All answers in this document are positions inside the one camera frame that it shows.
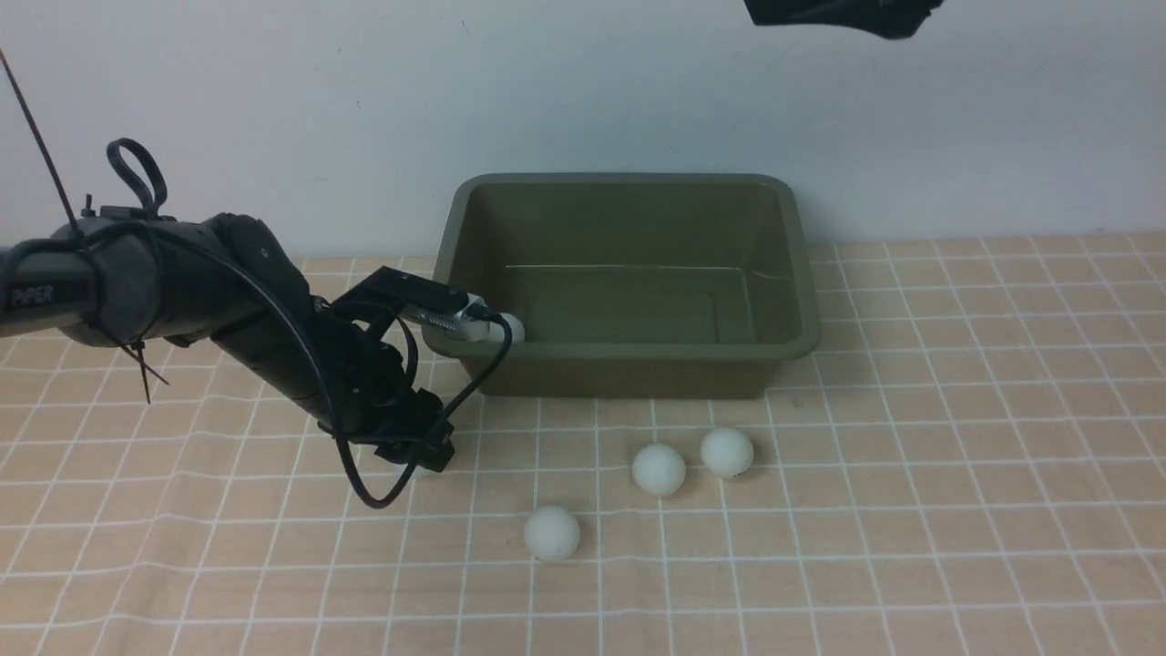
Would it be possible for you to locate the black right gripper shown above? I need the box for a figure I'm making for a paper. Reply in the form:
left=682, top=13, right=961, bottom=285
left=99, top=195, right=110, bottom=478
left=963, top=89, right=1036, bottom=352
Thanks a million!
left=744, top=0, right=944, bottom=41

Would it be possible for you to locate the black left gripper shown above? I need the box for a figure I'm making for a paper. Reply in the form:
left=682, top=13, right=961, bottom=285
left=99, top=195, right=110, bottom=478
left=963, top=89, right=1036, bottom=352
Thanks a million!
left=305, top=296, right=455, bottom=473

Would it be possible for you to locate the white ball with red logo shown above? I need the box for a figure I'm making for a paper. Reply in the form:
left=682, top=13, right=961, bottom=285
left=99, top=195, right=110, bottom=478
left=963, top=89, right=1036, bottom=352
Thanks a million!
left=490, top=313, right=526, bottom=344

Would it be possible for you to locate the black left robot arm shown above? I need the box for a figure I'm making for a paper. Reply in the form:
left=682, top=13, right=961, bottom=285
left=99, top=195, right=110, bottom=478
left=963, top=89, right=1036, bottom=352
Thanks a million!
left=3, top=213, right=468, bottom=472

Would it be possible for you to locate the olive green plastic bin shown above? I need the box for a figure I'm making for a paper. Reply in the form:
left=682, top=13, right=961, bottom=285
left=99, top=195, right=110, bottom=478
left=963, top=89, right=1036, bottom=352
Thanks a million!
left=433, top=172, right=822, bottom=400

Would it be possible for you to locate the orange checkered tablecloth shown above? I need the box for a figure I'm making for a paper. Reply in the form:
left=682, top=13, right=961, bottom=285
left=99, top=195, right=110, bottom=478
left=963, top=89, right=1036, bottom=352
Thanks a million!
left=1, top=233, right=1165, bottom=655

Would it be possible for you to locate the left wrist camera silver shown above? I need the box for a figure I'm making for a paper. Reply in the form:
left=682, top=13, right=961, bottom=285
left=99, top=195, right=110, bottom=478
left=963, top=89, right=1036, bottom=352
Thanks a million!
left=342, top=266, right=506, bottom=343

